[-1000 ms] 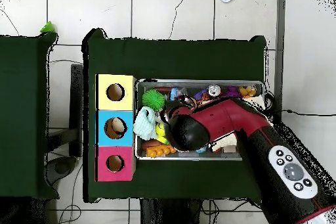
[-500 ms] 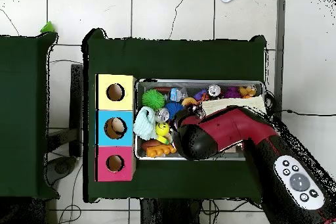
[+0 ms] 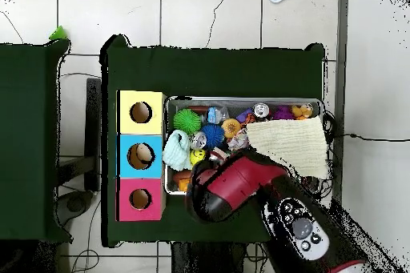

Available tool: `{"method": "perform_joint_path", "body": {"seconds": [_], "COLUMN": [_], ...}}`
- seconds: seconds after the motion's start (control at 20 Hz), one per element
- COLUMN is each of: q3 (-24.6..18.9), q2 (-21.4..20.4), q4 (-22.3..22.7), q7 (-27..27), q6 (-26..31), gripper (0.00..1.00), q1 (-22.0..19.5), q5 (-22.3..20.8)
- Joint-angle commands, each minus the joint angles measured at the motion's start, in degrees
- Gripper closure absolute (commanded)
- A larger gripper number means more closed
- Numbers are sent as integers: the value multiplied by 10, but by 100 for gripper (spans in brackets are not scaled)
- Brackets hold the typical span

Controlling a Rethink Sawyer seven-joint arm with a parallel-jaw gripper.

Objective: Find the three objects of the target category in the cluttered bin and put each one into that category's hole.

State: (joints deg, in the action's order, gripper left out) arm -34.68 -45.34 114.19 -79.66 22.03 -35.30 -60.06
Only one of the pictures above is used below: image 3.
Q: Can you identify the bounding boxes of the light blue muslin cloth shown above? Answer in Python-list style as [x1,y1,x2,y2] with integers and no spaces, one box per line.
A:
[162,129,193,171]

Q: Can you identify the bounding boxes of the wooden box with three holes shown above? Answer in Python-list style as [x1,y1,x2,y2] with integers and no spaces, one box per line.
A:
[115,89,167,223]

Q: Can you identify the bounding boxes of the blue spiky ball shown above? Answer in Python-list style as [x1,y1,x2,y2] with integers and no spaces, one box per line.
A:
[199,123,225,150]

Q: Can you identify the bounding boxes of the yellow smiley ball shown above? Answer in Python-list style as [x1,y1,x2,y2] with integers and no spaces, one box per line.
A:
[189,148,207,166]

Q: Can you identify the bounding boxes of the green spiky ball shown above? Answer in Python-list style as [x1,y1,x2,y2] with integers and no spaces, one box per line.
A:
[172,107,203,135]

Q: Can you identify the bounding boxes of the crushed plastic water bottle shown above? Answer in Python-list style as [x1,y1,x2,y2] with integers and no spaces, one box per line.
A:
[206,106,230,125]

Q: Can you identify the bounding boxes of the toy burger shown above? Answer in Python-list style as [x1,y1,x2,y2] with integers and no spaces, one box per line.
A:
[221,118,243,139]

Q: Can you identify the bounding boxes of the silver drink can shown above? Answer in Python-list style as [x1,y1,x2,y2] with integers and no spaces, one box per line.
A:
[253,102,271,118]

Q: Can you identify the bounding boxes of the cream muslin cloth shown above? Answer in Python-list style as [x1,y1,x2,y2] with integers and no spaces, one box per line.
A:
[245,116,330,179]

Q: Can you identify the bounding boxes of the orange yellow plush toy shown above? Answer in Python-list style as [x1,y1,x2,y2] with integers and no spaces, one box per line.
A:
[290,102,314,121]

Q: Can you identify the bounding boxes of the dark grey floor pedal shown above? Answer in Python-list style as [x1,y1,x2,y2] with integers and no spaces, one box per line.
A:
[56,189,94,226]

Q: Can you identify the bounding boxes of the small bright green object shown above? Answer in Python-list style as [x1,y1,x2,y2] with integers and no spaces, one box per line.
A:
[48,25,69,42]

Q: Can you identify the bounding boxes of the green covered side table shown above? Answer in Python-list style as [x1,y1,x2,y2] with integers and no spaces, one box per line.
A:
[0,38,73,243]

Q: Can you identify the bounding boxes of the wire mesh bin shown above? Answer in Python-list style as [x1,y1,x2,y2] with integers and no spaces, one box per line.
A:
[163,94,323,196]

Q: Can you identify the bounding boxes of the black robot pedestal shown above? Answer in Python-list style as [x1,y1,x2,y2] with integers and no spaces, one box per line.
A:
[171,241,267,273]

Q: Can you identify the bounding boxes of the long black cable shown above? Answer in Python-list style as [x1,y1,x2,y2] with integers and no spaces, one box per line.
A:
[326,131,410,143]

